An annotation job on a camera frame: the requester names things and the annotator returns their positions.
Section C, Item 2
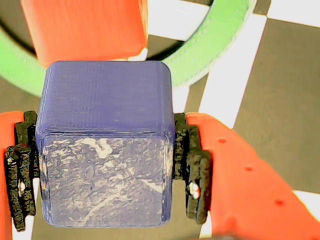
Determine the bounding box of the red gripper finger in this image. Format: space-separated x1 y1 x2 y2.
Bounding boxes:
0 110 41 240
173 112 320 240

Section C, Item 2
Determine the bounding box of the blue cube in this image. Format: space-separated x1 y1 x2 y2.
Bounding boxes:
35 60 176 228

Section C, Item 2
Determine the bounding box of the red cube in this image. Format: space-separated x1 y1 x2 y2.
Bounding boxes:
21 0 149 68

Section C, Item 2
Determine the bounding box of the black white marker checkerboard mat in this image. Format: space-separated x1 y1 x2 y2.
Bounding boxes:
0 0 320 240

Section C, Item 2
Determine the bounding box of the green ring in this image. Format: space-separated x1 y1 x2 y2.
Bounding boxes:
0 0 257 97

